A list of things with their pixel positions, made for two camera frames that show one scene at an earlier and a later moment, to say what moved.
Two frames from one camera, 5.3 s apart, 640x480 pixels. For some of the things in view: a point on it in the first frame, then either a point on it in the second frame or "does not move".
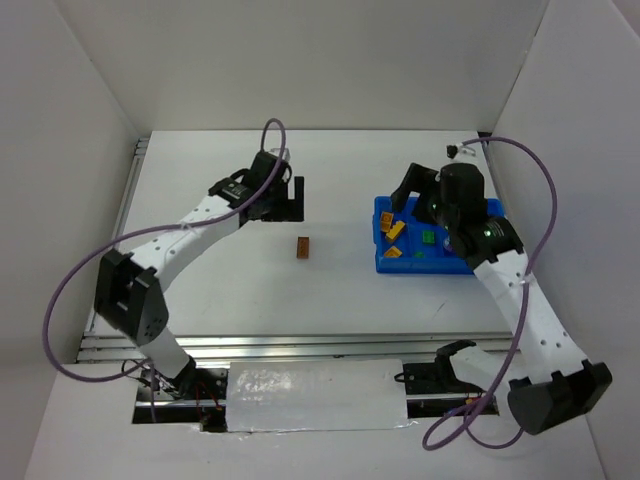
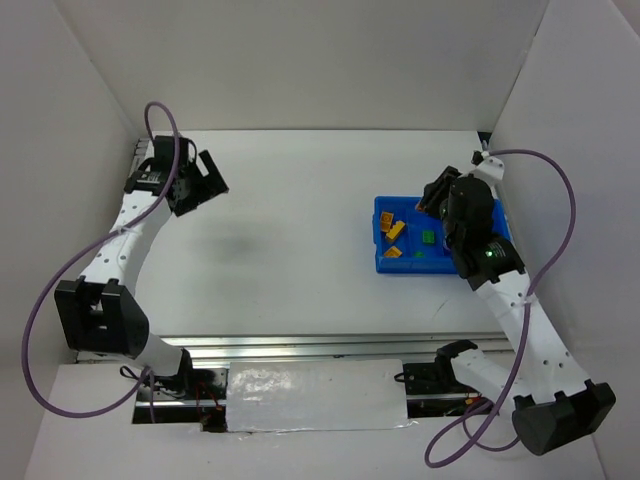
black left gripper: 282,206 to 198,185
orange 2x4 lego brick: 393,252 does not move
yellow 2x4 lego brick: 396,229 does not move
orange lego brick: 386,221 does not move
